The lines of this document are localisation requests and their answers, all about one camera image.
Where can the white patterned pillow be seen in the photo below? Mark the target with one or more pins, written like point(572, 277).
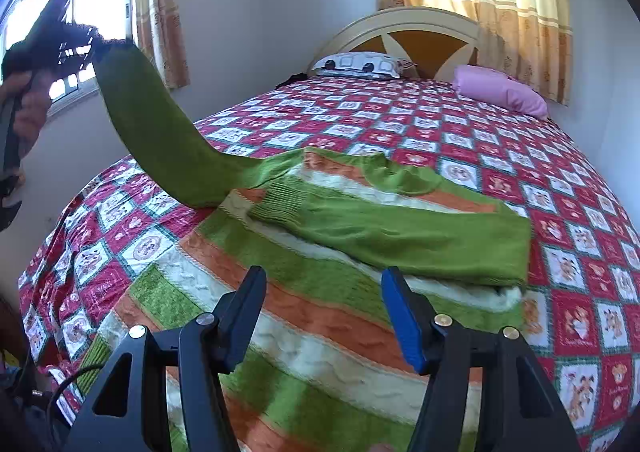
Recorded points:
point(360, 64)

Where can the green striped knit sweater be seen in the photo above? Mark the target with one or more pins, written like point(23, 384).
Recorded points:
point(350, 232)

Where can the red checkered printed blanket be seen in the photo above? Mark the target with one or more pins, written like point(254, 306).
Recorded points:
point(500, 156)

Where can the cream and brown headboard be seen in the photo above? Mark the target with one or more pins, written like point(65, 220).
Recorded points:
point(422, 39)

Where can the wide yellow patterned curtain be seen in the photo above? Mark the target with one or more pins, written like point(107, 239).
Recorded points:
point(525, 6)

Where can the narrow yellow patterned curtain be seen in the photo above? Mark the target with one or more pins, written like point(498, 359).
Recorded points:
point(155, 6)

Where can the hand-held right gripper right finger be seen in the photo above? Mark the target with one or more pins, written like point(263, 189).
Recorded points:
point(406, 323)

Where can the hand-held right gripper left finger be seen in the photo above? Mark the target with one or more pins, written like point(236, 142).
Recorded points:
point(244, 328)

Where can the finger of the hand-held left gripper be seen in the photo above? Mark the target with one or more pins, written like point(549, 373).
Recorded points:
point(92, 39)

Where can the pink pillow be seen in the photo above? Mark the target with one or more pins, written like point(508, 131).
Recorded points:
point(500, 89)

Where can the dark cloth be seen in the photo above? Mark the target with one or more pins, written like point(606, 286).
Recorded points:
point(291, 79)

